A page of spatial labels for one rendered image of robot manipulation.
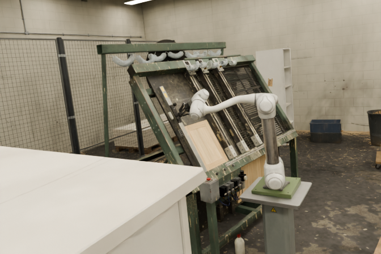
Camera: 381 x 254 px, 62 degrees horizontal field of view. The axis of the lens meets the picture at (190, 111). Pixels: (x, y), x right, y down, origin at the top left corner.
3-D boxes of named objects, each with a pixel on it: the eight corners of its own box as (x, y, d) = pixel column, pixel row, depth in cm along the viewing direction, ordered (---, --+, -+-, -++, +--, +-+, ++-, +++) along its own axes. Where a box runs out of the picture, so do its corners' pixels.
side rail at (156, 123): (180, 185, 282) (186, 181, 274) (128, 81, 306) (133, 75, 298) (184, 183, 286) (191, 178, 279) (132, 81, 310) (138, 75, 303)
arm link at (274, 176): (285, 182, 263) (287, 194, 242) (265, 183, 267) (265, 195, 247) (275, 91, 250) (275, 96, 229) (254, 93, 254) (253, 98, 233)
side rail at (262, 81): (284, 132, 436) (291, 129, 429) (245, 66, 460) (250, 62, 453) (287, 131, 442) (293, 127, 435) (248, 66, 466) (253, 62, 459)
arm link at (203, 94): (191, 93, 279) (189, 104, 270) (202, 84, 269) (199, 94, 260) (201, 100, 282) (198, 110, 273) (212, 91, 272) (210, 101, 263)
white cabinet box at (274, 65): (287, 145, 674) (282, 48, 644) (261, 144, 705) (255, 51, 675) (294, 138, 725) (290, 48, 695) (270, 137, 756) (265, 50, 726)
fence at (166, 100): (201, 174, 296) (204, 172, 293) (157, 88, 317) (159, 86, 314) (204, 172, 300) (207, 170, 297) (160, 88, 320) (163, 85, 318)
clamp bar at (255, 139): (254, 147, 367) (270, 138, 351) (206, 63, 393) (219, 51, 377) (259, 144, 374) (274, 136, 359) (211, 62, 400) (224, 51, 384)
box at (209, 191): (211, 204, 260) (210, 183, 257) (200, 201, 268) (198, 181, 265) (220, 199, 268) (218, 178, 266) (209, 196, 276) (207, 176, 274)
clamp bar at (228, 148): (228, 160, 328) (244, 151, 313) (177, 66, 354) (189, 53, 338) (233, 157, 335) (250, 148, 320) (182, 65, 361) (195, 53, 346)
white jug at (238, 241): (241, 257, 307) (240, 238, 304) (233, 254, 314) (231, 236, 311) (247, 252, 314) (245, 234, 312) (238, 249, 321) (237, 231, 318)
